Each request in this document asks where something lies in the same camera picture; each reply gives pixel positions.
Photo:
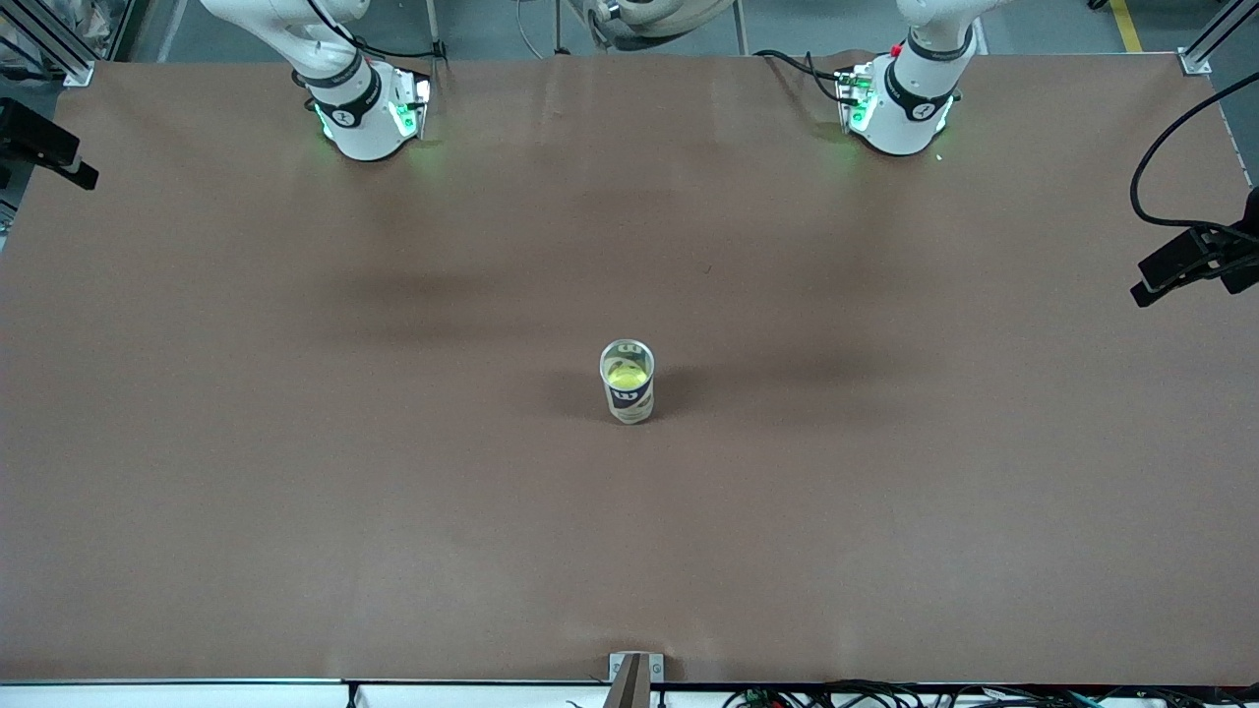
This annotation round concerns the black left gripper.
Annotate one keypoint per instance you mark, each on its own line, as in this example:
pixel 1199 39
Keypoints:
pixel 1241 249

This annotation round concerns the yellow tennis ball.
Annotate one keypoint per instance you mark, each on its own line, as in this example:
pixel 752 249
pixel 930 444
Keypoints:
pixel 626 375

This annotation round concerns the white Wilson tennis ball can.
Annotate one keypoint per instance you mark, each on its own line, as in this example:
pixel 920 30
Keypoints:
pixel 629 405

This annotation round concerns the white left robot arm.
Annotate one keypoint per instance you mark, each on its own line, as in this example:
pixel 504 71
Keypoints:
pixel 915 118

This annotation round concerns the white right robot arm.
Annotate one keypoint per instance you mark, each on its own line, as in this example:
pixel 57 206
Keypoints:
pixel 359 118

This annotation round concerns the metal base connector box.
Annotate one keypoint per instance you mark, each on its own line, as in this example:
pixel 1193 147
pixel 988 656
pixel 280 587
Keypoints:
pixel 852 88
pixel 413 103

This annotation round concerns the brown table cover sheet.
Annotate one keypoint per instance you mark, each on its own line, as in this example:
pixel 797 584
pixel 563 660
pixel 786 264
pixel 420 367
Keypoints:
pixel 885 541

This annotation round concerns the beige object with metal legs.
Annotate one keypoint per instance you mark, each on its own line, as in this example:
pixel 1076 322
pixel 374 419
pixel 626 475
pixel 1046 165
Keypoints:
pixel 639 20

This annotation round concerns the aluminium frame post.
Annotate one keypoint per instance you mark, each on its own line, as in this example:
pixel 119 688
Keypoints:
pixel 1205 49
pixel 59 49

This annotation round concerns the metal table edge bracket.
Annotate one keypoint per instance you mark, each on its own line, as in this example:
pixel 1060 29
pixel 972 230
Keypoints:
pixel 634 683

